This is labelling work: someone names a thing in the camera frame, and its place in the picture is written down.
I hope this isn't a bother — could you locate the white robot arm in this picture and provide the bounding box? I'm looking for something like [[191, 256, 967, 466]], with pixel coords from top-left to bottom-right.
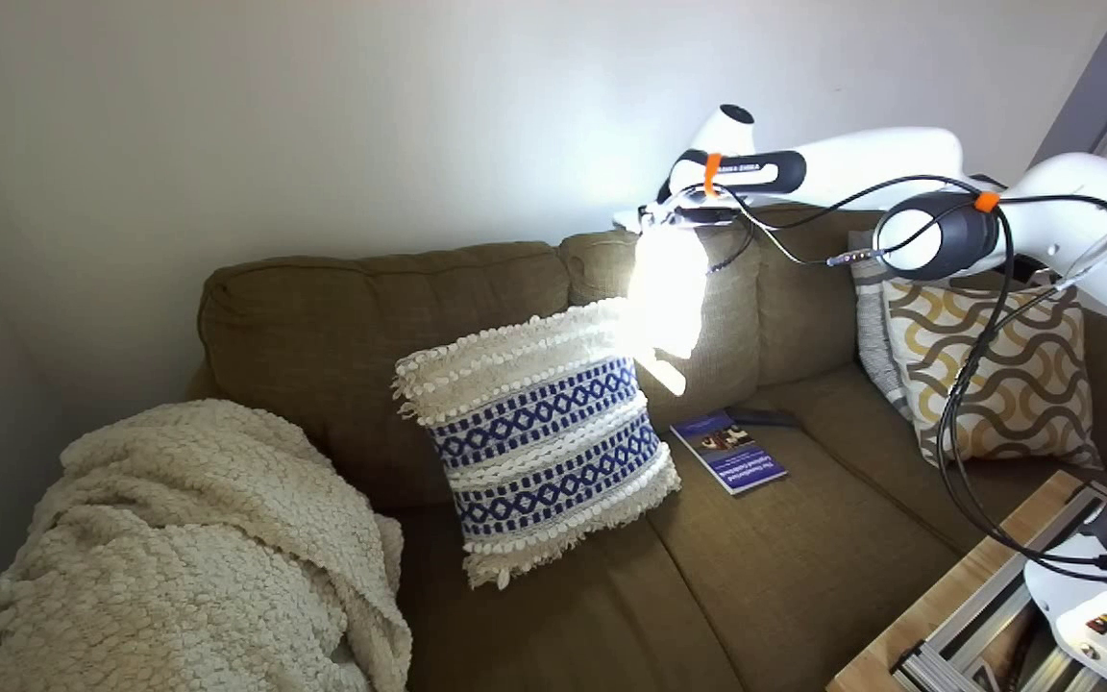
[[639, 105, 1107, 679]]

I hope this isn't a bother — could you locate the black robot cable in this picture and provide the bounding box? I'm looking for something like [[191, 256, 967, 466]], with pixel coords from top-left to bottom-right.
[[674, 169, 1107, 580]]

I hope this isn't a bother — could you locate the blue book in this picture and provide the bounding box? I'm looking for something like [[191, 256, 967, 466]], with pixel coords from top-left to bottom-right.
[[674, 410, 788, 497]]

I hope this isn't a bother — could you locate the grey striped pillow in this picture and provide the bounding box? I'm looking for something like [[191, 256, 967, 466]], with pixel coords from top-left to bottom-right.
[[851, 230, 908, 416]]

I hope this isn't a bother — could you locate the white towel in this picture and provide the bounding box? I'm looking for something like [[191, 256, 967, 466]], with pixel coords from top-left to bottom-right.
[[620, 211, 711, 357]]

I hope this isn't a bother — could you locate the blue white woven pillow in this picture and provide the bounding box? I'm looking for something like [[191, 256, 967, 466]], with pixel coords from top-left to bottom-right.
[[393, 300, 679, 589]]

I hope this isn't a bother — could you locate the cream knitted blanket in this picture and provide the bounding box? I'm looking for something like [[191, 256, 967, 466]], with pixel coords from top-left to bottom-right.
[[0, 401, 412, 692]]

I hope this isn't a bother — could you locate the wooden side table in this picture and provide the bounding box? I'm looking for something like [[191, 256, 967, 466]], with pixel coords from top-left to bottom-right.
[[826, 466, 1095, 692]]

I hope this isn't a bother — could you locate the brown fabric sofa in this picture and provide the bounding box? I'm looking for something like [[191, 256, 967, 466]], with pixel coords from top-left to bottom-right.
[[183, 202, 1107, 692]]

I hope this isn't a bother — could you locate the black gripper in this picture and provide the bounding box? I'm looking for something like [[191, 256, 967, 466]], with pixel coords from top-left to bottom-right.
[[656, 192, 739, 230]]

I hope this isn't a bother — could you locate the wavy pattern yellow grey pillow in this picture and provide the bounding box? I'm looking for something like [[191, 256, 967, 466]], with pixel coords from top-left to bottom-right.
[[885, 279, 1099, 466]]

